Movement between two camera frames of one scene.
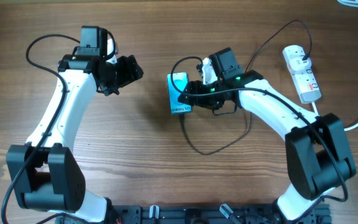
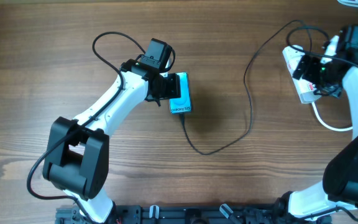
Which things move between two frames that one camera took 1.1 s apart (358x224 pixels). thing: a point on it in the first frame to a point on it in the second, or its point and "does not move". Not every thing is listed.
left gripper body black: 120,74 to 169,88
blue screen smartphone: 176,83 does not move
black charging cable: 249,127 does not move
